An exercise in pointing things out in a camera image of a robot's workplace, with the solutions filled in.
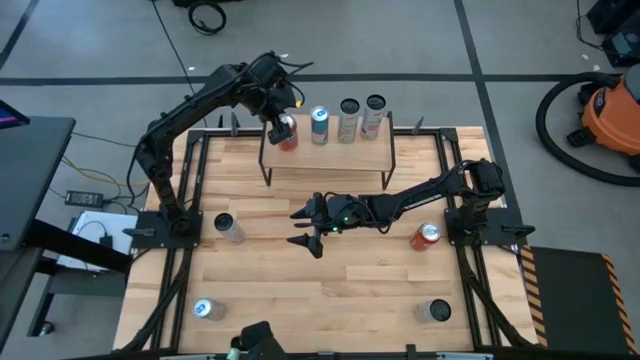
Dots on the silver and blue slim can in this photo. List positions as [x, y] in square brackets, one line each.
[209, 309]

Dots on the black computer monitor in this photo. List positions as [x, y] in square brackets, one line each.
[10, 116]

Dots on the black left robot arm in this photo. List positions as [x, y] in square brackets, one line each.
[190, 107]

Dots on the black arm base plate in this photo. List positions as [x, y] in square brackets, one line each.
[150, 235]
[500, 227]

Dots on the white Celsius Peach Vibe can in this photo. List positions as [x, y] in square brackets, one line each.
[231, 230]
[372, 120]

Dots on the red cola can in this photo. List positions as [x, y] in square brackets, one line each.
[291, 145]

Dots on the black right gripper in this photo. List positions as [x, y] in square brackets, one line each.
[337, 212]

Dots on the white flat box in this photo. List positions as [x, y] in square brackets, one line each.
[90, 225]

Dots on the orange-red soda can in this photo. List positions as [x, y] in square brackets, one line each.
[424, 237]

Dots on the black aluminium rig frame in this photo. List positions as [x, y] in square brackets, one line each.
[220, 133]

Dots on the black power adapter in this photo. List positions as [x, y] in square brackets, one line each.
[84, 198]

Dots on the orange shop vacuum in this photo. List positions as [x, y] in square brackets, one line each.
[612, 120]
[541, 120]

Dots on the blue Red Bull can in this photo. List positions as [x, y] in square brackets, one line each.
[319, 127]

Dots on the black desk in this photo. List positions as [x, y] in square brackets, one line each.
[30, 175]

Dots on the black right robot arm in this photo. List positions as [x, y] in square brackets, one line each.
[425, 192]

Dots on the black mat with hazard stripes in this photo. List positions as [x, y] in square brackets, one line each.
[570, 300]

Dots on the wooden shelf with black frame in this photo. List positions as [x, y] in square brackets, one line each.
[325, 160]

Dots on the white Celsius can orange print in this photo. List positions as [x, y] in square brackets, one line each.
[347, 122]

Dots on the black equipment case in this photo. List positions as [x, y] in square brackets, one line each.
[620, 30]

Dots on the silver can with black lid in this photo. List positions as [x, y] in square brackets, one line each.
[432, 311]

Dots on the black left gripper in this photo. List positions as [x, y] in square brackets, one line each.
[267, 82]

